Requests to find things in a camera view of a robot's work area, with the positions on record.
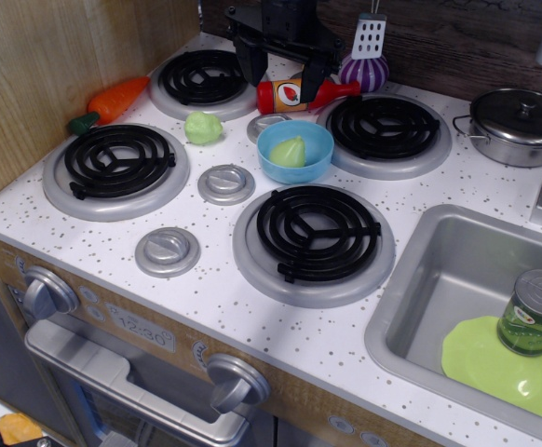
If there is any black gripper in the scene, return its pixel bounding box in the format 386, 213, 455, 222
224, 1, 343, 102

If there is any green toy pear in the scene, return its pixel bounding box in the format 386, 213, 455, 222
268, 136, 305, 168

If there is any light blue plastic bowl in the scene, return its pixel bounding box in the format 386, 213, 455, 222
257, 120, 334, 184

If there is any red toy ketchup bottle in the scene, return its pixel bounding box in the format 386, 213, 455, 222
256, 79, 361, 115

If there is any back silver stovetop knob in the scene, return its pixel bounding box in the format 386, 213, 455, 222
247, 114, 291, 144

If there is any white slotted toy spatula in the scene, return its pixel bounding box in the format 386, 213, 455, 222
351, 1, 386, 61

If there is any purple striped toy onion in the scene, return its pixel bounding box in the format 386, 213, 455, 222
338, 55, 389, 93

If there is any green toy lettuce piece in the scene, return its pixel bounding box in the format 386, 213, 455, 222
184, 111, 223, 145

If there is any back right black burner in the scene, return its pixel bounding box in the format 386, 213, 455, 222
317, 94, 453, 181

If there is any orange toy carrot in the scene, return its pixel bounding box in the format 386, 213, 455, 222
68, 76, 150, 136

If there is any front right black burner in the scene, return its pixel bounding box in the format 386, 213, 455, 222
233, 184, 396, 308

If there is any front left black burner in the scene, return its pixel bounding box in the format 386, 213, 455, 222
43, 124, 190, 222

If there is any front silver stovetop knob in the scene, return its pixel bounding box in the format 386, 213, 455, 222
135, 227, 201, 278

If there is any steel pot with lid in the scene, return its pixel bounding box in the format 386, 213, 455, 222
453, 88, 542, 168

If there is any silver toy sink basin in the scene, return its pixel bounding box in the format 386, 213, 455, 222
365, 205, 542, 440

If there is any oven clock display panel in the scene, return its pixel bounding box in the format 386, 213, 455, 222
105, 304, 176, 353

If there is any right silver oven knob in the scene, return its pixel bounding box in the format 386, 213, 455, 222
207, 353, 271, 413

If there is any silver oven knob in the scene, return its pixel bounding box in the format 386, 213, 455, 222
22, 265, 80, 320
207, 353, 271, 413

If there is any left silver oven knob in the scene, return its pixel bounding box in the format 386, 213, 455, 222
22, 265, 80, 320

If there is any light green plastic plate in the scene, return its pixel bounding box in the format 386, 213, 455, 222
440, 316, 542, 416

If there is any green toy can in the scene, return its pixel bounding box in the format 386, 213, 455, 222
496, 269, 542, 357

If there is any orange object at floor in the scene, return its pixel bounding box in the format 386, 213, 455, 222
0, 413, 43, 445

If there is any silver oven door handle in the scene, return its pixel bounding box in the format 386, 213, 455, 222
25, 319, 256, 446

